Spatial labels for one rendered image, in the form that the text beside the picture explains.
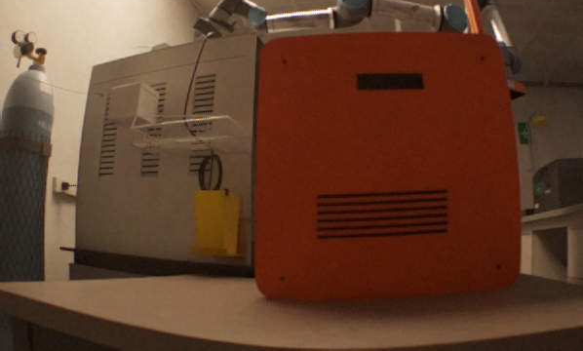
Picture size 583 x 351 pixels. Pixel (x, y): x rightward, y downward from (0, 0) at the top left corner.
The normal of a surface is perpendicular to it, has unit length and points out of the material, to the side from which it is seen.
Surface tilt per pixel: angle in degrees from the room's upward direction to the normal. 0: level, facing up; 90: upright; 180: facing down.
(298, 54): 90
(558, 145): 90
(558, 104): 90
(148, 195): 90
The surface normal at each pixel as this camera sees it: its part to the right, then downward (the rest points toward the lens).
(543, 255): -0.25, -0.18
